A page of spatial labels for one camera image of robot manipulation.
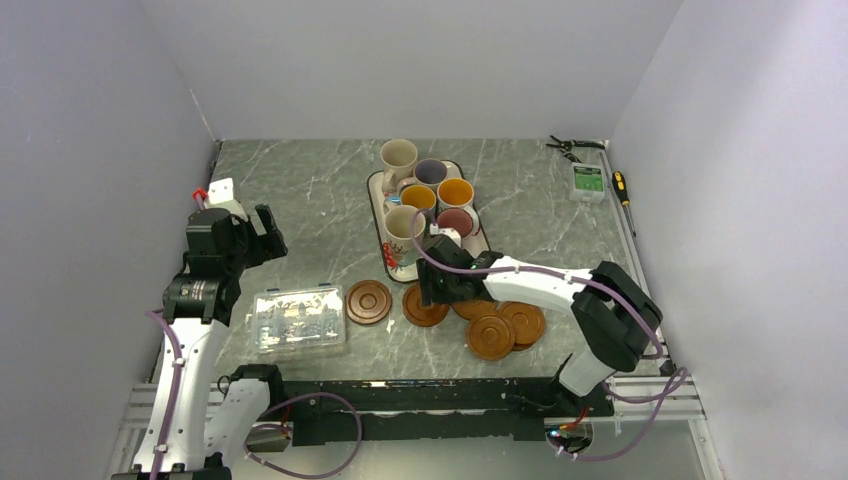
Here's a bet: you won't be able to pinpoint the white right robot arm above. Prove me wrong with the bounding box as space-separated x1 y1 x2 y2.
414 234 663 415

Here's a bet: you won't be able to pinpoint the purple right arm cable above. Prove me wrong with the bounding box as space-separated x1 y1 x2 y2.
409 209 692 464

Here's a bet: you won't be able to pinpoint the black pliers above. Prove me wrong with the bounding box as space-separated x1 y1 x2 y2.
545 135 606 163

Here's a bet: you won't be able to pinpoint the white mug orange inside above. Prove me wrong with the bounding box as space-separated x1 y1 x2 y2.
436 178 475 211

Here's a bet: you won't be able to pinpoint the clear plastic parts box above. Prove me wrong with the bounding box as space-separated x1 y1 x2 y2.
251 284 347 357

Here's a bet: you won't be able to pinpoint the cream mug outside tray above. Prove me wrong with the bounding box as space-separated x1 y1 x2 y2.
380 139 418 194

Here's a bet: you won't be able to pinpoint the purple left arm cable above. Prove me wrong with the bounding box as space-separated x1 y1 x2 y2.
145 309 185 480

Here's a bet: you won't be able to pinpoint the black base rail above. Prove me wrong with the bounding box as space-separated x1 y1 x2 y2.
228 355 614 447

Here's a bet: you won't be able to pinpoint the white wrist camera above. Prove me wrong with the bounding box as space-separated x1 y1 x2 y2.
429 224 462 247
192 178 248 221

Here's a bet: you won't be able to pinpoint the blue mug yellow inside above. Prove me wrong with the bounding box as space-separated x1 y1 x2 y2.
378 185 437 223

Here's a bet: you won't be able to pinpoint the white green electronic device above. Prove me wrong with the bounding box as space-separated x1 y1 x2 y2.
568 162 606 204

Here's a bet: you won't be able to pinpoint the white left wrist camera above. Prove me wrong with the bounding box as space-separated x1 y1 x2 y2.
192 178 248 221

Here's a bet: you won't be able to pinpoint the cream patterned mug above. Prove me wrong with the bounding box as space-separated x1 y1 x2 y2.
383 210 426 268

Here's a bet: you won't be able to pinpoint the grey purple mug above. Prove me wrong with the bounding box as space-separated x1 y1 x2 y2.
397 158 448 193

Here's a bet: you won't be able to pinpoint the pink mug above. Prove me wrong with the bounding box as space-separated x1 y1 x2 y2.
436 207 487 255

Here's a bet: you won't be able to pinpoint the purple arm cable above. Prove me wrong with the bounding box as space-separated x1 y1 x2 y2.
409 209 692 464
145 309 185 480

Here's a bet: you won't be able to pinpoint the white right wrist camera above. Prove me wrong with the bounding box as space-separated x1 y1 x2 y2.
429 224 462 247

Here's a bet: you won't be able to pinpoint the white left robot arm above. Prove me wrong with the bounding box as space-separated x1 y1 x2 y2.
119 204 288 479

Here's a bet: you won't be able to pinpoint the aluminium frame rail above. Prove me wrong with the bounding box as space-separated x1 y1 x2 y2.
599 150 677 376

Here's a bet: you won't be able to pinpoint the yellow black screwdriver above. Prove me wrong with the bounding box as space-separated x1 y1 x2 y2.
612 171 637 238

